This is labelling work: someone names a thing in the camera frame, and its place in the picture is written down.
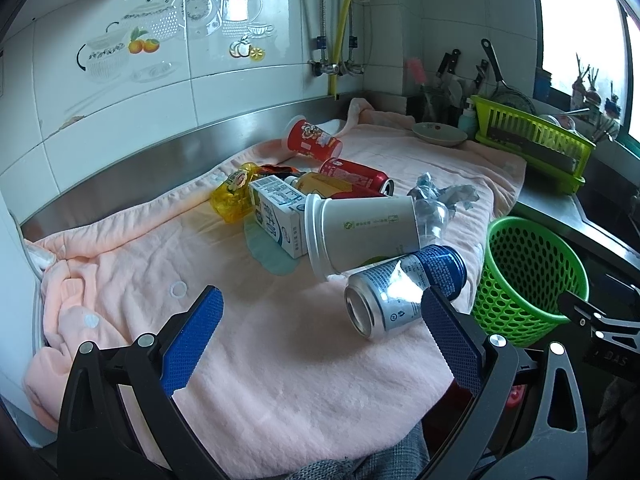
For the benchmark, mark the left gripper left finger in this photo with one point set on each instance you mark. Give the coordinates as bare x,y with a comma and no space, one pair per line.
96,439

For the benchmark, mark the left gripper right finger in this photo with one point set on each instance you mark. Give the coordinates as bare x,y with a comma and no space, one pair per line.
525,418

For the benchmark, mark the silver blue beverage can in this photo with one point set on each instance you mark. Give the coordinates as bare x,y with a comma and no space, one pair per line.
385,299

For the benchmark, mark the clear plastic wrapper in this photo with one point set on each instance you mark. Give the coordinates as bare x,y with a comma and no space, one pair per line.
435,207

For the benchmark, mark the white paper cup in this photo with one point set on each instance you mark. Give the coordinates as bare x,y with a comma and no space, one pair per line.
344,235

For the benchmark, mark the red soda can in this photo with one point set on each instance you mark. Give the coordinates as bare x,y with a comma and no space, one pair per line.
373,179

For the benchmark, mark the yellow plastic wrapper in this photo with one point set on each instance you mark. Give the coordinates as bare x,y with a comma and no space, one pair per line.
231,200

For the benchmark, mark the iced tea bottle red label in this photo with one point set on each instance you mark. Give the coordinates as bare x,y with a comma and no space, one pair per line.
329,187

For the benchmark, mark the white milk carton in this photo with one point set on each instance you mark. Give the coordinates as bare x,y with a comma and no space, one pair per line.
279,210

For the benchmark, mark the red lion snack cup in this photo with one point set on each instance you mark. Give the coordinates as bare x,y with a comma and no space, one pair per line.
308,139

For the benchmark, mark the green mesh trash basket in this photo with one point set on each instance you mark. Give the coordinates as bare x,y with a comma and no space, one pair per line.
526,269

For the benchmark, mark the lime green dish rack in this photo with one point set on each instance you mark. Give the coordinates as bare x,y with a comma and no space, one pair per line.
560,154

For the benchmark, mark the white ceramic plate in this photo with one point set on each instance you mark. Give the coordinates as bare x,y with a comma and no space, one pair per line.
439,134

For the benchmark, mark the teal soap bottle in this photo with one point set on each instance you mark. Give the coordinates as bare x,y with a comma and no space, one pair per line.
467,121

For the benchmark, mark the black frying pan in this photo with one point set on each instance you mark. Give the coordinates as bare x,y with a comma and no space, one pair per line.
505,94

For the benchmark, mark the blue cup on windowsill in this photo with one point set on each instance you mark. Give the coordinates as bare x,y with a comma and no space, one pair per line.
542,85

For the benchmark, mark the pink bottle brush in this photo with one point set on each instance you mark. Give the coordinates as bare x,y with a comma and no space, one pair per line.
417,78

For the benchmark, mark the metal water valve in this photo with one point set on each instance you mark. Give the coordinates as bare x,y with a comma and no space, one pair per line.
339,68

